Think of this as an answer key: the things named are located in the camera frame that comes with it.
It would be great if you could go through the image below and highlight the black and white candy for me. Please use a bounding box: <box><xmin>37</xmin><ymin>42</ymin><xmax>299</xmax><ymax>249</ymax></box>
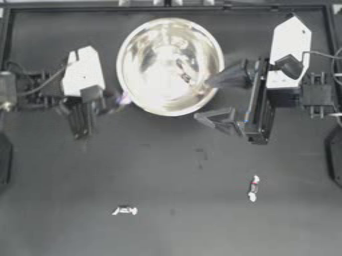
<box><xmin>111</xmin><ymin>204</ymin><xmax>140</xmax><ymax>217</ymax></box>

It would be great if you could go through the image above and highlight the steel bowl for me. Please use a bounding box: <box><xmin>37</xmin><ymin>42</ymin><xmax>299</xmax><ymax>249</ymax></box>
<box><xmin>116</xmin><ymin>17</ymin><xmax>226</xmax><ymax>118</ymax></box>

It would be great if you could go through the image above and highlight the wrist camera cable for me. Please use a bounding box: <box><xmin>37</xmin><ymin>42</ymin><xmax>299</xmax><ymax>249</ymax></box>
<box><xmin>301</xmin><ymin>49</ymin><xmax>342</xmax><ymax>64</ymax></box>
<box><xmin>17</xmin><ymin>64</ymin><xmax>70</xmax><ymax>98</ymax></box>

